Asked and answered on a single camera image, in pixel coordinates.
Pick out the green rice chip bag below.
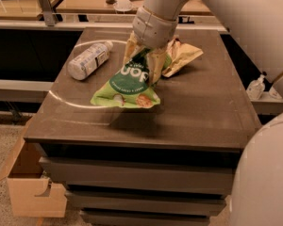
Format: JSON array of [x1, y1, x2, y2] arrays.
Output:
[[91, 48, 160, 108]]

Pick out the metal bracket post left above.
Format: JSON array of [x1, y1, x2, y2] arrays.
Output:
[[38, 0, 58, 26]]

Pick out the white plastic bottle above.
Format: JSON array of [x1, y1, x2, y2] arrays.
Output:
[[67, 40, 113, 80]]

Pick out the grey drawer cabinet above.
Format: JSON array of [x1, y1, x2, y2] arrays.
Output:
[[25, 28, 260, 226]]

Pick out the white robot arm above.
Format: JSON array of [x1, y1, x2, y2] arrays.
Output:
[[133, 0, 283, 226]]

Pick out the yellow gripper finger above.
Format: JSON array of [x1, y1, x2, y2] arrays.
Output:
[[123, 32, 144, 64], [147, 47, 167, 86]]

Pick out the brown yellow chip bag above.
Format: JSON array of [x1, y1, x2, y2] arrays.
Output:
[[161, 37, 203, 77]]

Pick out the cardboard box on floor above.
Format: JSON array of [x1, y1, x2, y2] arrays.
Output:
[[0, 120, 67, 218]]

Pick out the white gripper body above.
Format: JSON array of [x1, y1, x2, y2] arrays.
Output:
[[132, 7, 177, 49]]

